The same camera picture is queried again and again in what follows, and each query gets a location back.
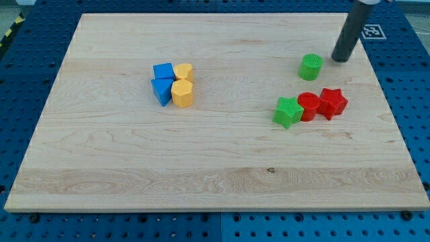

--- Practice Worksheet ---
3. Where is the green cylinder block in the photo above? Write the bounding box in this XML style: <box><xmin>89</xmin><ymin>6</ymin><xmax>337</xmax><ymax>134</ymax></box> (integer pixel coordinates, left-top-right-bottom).
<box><xmin>298</xmin><ymin>53</ymin><xmax>323</xmax><ymax>81</ymax></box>

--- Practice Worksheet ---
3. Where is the green star block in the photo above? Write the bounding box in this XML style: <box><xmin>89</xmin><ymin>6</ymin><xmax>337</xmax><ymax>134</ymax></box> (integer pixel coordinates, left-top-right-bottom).
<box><xmin>273</xmin><ymin>97</ymin><xmax>304</xmax><ymax>129</ymax></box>

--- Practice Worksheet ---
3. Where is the red star block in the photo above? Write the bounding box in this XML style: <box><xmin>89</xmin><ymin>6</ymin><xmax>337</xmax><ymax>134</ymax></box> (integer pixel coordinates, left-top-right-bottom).
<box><xmin>317</xmin><ymin>88</ymin><xmax>348</xmax><ymax>120</ymax></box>

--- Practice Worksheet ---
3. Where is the yellow hexagon block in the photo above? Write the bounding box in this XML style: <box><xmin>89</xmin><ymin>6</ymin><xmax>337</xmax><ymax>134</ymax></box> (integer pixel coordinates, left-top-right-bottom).
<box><xmin>171</xmin><ymin>79</ymin><xmax>194</xmax><ymax>108</ymax></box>

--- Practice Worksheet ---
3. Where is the yellow heart block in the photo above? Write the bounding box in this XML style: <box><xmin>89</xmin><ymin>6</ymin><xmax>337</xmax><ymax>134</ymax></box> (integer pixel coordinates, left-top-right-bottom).
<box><xmin>173</xmin><ymin>63</ymin><xmax>194</xmax><ymax>83</ymax></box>

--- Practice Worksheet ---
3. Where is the blue triangle block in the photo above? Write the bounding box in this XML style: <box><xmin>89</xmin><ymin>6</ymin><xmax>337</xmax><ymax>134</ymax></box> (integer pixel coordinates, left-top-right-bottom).
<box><xmin>151</xmin><ymin>79</ymin><xmax>174</xmax><ymax>106</ymax></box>

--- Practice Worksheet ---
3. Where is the blue cube block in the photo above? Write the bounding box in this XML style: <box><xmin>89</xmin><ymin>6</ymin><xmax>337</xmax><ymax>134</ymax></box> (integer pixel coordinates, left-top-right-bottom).
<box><xmin>153</xmin><ymin>63</ymin><xmax>175</xmax><ymax>79</ymax></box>

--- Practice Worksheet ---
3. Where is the red cylinder block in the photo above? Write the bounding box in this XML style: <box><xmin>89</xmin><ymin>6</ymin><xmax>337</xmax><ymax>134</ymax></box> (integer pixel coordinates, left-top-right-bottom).
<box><xmin>298</xmin><ymin>92</ymin><xmax>320</xmax><ymax>122</ymax></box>

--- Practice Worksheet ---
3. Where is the light wooden board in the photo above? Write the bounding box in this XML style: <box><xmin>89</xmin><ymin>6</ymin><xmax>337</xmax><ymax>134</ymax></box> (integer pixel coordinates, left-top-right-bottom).
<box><xmin>5</xmin><ymin>13</ymin><xmax>429</xmax><ymax>213</ymax></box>

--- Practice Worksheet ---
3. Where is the white fiducial marker tag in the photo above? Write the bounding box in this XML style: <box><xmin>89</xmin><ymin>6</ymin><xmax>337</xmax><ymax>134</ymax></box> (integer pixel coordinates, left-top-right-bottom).
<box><xmin>361</xmin><ymin>24</ymin><xmax>386</xmax><ymax>40</ymax></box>

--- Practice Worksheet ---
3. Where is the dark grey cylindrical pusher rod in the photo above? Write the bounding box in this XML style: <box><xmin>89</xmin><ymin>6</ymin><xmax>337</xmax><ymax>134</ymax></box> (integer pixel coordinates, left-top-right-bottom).
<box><xmin>331</xmin><ymin>0</ymin><xmax>380</xmax><ymax>63</ymax></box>

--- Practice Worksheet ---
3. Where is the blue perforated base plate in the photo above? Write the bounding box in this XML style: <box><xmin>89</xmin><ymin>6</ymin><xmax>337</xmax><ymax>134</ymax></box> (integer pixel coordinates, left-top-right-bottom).
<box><xmin>1</xmin><ymin>1</ymin><xmax>429</xmax><ymax>241</ymax></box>

